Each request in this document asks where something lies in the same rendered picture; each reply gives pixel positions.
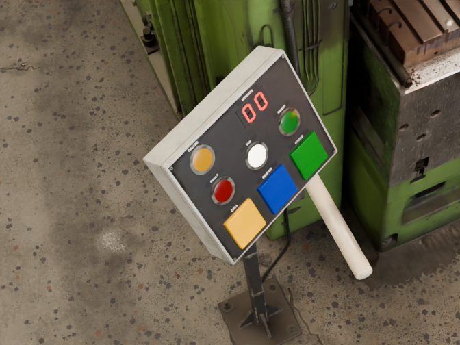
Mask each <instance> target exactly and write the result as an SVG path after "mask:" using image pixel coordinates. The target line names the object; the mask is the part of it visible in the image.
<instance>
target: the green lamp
mask: <svg viewBox="0 0 460 345"><path fill-rule="evenodd" d="M297 124H298V116H297V115H296V113H295V112H293V111H290V112H287V113H285V115H284V116H283V118H282V120H281V127H282V130H283V131H284V132H286V133H291V132H293V131H294V130H295V129H296V127H297Z"/></svg>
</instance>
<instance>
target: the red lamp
mask: <svg viewBox="0 0 460 345"><path fill-rule="evenodd" d="M232 192H233V186H232V184H231V182H230V181H228V180H222V181H220V182H219V183H218V184H217V185H216V187H215V190H214V196H215V198H216V200H217V201H219V202H225V201H227V200H228V199H229V198H230V197H231V195H232Z"/></svg>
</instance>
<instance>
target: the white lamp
mask: <svg viewBox="0 0 460 345"><path fill-rule="evenodd" d="M265 158H266V150H265V148H264V147H263V146H262V145H255V146H254V147H253V148H252V149H251V150H250V152H249V154H248V161H249V163H250V165H251V166H254V167H258V166H261V165H262V164H263V162H264V160H265Z"/></svg>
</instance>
